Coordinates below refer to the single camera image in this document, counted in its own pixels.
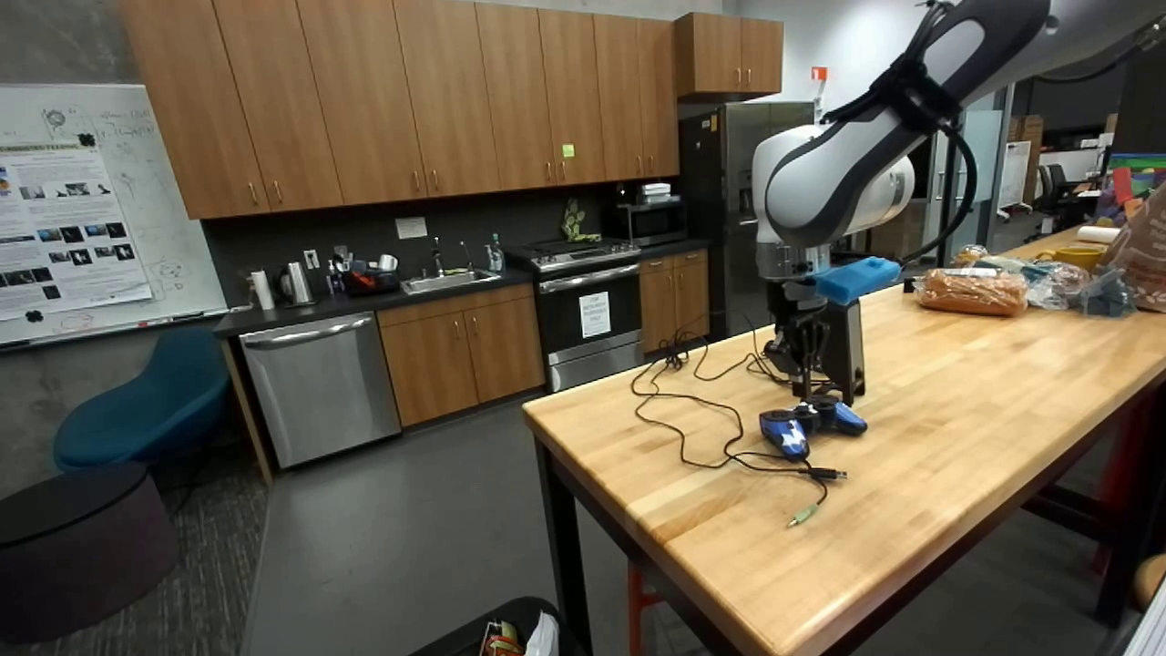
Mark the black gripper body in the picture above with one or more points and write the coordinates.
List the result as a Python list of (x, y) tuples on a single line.
[(805, 331)]

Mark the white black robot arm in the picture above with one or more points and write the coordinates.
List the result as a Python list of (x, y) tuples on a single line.
[(863, 148)]

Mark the blue game controller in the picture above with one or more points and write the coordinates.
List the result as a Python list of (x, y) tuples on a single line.
[(809, 427)]

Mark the black upright box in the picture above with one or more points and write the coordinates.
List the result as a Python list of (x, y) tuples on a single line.
[(851, 347)]

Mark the narrow wooden base cabinet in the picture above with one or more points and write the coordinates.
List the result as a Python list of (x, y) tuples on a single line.
[(677, 301)]

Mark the stainless steel refrigerator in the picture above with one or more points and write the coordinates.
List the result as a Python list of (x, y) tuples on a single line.
[(721, 222)]

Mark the bagged bread loaf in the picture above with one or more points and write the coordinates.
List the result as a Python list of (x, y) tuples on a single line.
[(970, 295)]

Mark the black microwave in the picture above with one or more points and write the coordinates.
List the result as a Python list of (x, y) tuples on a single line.
[(649, 222)]

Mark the white paper on oven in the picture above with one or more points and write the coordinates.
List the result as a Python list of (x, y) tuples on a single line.
[(596, 314)]

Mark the stainless black oven range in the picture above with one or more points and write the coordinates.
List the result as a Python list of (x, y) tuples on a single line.
[(587, 312)]

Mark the small green plant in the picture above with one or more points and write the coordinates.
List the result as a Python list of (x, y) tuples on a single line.
[(573, 223)]

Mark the yellow flat object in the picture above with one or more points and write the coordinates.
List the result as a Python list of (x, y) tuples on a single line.
[(1078, 256)]

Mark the clear plastic bag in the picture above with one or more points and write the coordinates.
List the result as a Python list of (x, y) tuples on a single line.
[(1096, 278)]

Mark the wide wooden base cabinet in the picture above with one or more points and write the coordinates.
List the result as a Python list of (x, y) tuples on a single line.
[(460, 352)]

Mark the steel kitchen sink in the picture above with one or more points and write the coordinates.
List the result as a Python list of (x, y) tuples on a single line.
[(446, 278)]

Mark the black open bag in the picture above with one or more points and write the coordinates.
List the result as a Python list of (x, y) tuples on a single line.
[(495, 629)]

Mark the stainless steel dishwasher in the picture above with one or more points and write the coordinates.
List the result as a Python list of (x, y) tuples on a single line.
[(317, 389)]

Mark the white paper towel roll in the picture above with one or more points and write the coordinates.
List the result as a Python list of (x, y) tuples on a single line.
[(259, 291)]

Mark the teal lounge chair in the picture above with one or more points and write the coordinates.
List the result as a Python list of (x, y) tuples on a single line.
[(147, 408)]

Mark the whiteboard with posters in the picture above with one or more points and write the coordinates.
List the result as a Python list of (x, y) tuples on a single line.
[(84, 213)]

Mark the dark round ottoman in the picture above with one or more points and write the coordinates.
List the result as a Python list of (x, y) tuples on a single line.
[(77, 549)]

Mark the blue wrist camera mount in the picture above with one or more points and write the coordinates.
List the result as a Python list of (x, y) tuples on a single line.
[(863, 278)]

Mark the red stool frame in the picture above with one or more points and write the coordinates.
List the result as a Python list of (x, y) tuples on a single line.
[(638, 607)]

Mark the small wooden wall cabinet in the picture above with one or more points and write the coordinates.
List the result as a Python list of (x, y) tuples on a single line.
[(730, 55)]

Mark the white wall outlet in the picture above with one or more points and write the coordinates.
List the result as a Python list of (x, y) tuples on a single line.
[(411, 227)]

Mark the long wooden wall cabinets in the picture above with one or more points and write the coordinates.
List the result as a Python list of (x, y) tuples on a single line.
[(404, 104)]

